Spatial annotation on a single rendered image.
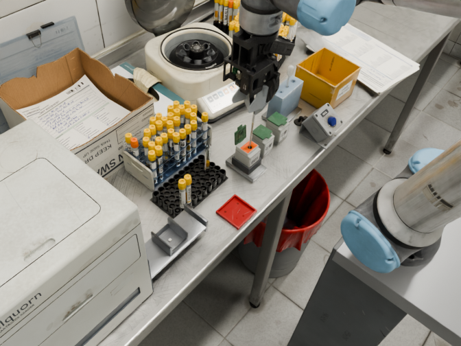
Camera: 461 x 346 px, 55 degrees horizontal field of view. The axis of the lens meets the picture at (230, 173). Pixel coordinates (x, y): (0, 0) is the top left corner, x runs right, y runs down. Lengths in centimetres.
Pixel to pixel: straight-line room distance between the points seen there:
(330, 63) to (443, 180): 80
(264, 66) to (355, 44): 77
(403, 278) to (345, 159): 150
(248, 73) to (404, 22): 106
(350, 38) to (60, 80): 94
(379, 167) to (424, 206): 178
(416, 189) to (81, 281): 50
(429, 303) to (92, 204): 66
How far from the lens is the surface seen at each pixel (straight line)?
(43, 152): 76
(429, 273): 100
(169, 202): 100
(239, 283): 190
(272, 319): 185
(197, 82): 116
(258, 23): 77
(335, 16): 68
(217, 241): 97
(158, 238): 89
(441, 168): 64
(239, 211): 101
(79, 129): 113
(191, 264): 94
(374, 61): 151
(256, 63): 83
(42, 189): 71
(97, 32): 135
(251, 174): 107
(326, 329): 131
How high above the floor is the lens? 171
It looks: 50 degrees down
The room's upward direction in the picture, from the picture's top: 5 degrees clockwise
